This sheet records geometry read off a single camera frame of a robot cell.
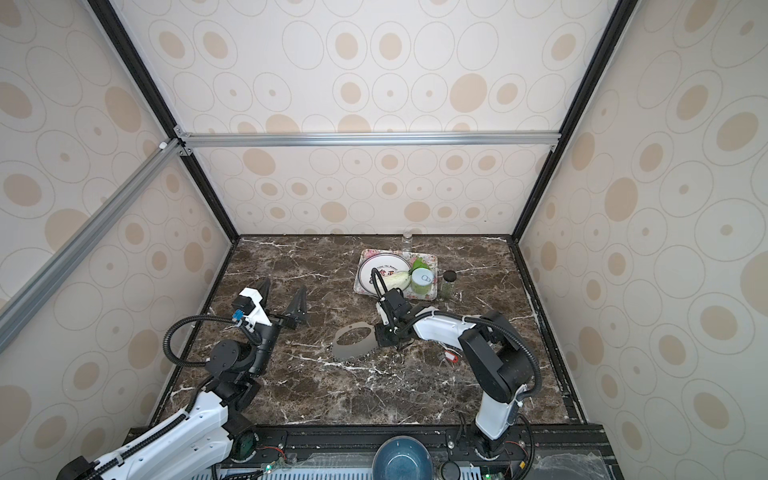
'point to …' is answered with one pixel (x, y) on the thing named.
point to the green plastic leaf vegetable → (418, 263)
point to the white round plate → (384, 264)
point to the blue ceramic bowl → (402, 458)
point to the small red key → (451, 356)
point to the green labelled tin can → (421, 281)
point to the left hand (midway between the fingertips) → (295, 283)
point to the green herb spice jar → (447, 287)
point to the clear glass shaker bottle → (407, 240)
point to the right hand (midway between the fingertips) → (390, 336)
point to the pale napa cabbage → (399, 281)
